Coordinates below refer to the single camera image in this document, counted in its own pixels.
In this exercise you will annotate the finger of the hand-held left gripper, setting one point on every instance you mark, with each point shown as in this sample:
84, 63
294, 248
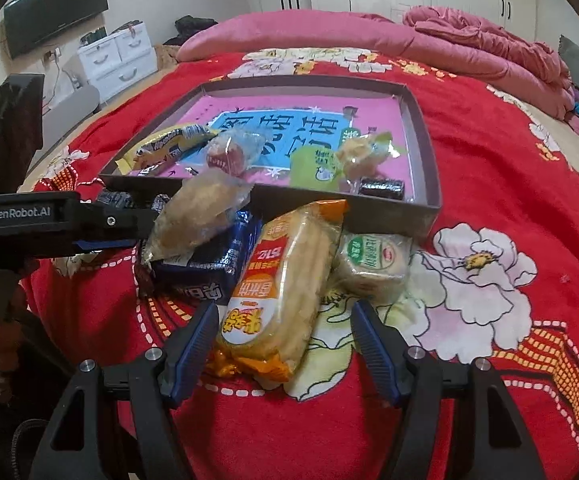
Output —
117, 221
89, 246

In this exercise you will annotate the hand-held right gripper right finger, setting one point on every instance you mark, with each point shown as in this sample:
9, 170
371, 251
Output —
377, 355

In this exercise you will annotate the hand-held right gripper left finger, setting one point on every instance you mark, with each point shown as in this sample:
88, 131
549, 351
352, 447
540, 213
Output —
192, 355

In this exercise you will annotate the clear brown pastry packet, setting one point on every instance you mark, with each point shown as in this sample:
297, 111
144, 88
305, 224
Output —
194, 215

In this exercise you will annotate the yellow wafer stick packet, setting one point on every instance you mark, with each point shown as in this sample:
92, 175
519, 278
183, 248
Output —
169, 146

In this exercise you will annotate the round pastry green label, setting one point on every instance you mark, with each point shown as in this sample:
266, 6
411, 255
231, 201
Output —
374, 260

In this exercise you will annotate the dark blue biscuit packet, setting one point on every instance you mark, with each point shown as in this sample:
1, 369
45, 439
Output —
219, 260

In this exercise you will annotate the orange bread packet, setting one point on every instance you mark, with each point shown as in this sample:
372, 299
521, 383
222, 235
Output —
274, 285

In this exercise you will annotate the clear red candy packet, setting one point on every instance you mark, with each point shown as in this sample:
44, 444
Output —
227, 154

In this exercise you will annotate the dark brown candy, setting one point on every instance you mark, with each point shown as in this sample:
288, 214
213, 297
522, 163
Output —
382, 188

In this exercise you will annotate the green jelly packet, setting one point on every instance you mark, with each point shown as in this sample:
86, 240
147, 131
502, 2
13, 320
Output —
312, 167

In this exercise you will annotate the clear yellow pastry packet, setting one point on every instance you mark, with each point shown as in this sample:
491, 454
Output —
359, 152

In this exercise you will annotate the grey cardboard tray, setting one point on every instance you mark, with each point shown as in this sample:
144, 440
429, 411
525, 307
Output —
422, 125

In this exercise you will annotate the pink book blue label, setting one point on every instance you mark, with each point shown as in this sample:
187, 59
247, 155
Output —
199, 112

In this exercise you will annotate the white drawer cabinet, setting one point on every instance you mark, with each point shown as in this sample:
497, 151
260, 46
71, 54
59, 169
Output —
114, 60

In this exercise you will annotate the tan woven basket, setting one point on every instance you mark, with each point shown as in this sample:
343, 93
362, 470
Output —
167, 57

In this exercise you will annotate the black flat television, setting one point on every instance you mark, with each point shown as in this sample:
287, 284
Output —
54, 10

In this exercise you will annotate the black clothes pile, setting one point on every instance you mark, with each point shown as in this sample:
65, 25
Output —
194, 27

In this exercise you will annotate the pink quilt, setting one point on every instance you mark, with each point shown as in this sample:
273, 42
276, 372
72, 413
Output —
294, 30

